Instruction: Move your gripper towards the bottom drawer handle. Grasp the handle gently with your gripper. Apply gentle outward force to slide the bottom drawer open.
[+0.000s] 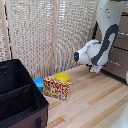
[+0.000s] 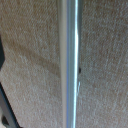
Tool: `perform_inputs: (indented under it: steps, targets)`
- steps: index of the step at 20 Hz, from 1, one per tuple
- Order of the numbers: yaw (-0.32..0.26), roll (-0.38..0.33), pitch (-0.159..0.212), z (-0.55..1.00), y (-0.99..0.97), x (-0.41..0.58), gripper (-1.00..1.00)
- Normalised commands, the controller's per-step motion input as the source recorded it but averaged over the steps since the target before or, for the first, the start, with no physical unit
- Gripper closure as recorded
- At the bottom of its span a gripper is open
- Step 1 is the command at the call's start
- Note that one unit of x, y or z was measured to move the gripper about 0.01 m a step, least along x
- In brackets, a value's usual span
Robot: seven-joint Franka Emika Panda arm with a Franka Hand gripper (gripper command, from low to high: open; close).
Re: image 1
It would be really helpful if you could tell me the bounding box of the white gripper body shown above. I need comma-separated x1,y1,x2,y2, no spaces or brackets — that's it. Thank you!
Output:
88,64,104,74

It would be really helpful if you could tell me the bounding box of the dark brown drawer cabinet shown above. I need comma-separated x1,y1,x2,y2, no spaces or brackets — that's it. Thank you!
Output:
90,11,128,85

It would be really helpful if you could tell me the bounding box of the woven room divider screen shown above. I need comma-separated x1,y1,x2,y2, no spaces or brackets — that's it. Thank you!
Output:
0,0,101,80

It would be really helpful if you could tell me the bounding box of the red yellow printed carton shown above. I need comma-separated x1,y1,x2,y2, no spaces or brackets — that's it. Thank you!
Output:
42,76,72,102

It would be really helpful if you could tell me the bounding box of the black fabric storage box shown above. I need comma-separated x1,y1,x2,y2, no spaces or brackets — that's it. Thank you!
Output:
0,58,50,128

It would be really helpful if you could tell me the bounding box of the blue plastic container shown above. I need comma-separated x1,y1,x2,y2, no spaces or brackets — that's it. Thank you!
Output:
32,77,46,93

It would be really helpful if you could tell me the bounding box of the black strap loop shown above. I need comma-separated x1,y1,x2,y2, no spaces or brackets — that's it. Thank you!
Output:
35,116,44,128

